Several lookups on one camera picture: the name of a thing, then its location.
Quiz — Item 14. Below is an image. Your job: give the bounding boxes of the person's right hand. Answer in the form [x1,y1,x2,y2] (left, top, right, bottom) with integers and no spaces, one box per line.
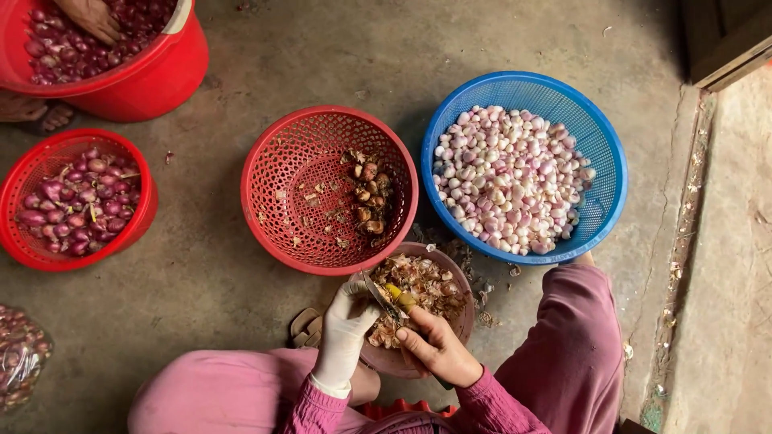
[394,305,485,389]

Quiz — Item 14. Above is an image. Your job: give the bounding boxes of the person's left hand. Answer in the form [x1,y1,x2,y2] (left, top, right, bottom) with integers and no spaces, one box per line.
[310,280,384,393]

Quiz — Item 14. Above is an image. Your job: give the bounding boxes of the small paring knife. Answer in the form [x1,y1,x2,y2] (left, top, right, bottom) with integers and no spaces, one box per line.
[361,270,456,391]

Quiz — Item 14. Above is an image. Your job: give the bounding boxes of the yellow finger guard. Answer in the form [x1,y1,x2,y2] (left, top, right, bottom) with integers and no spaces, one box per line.
[385,283,418,314]

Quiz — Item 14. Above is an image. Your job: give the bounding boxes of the tan sandal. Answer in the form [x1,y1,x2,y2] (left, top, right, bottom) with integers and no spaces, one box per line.
[288,307,325,349]

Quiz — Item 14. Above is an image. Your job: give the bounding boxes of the heap of shallot peels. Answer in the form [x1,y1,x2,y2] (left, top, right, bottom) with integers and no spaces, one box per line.
[365,253,468,350]

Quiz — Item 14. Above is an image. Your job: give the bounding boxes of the brown bowl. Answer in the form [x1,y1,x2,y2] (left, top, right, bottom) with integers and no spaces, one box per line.
[349,242,476,379]

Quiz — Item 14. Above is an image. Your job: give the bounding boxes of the heap of brown shallot scraps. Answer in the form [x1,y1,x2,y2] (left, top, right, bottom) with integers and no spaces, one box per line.
[341,149,394,237]

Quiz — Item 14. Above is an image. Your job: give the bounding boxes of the scattered peels on floor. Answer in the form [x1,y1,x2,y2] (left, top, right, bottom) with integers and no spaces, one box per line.
[413,224,523,329]

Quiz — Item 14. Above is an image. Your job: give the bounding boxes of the red plastic stool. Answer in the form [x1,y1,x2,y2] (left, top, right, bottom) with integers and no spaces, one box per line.
[361,398,459,422]

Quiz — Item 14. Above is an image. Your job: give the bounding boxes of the red perforated basket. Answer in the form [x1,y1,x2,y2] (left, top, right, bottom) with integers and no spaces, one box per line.
[240,105,419,277]

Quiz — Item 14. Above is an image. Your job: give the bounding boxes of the heap of peeled shallots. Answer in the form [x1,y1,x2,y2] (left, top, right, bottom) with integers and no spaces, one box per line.
[432,105,597,256]

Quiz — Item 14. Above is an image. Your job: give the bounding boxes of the person's pink trousers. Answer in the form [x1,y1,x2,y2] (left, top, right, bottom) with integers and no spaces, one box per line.
[127,264,626,434]

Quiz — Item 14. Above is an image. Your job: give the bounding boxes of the blue plastic basket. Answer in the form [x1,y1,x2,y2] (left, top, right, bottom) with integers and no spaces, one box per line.
[421,71,628,266]

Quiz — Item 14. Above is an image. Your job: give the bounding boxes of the heap of unpeeled purple shallots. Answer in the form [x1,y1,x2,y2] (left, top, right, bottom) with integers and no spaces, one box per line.
[15,147,142,258]

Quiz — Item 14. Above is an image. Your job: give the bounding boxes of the large red plastic tub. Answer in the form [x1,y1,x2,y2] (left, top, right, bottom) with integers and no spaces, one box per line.
[0,0,210,124]

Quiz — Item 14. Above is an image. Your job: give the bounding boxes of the clear bag of shallots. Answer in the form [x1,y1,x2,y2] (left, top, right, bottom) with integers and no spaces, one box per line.
[0,303,55,414]

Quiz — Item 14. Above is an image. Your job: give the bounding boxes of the small red basket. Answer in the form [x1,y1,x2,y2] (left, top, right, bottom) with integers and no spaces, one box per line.
[0,128,159,272]

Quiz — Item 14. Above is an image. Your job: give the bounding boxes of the pile of shallots in tub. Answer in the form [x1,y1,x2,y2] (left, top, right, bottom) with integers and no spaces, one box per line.
[23,0,179,86]

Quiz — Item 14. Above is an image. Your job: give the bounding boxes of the wooden door frame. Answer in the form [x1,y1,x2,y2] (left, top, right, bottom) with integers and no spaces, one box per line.
[682,0,772,93]

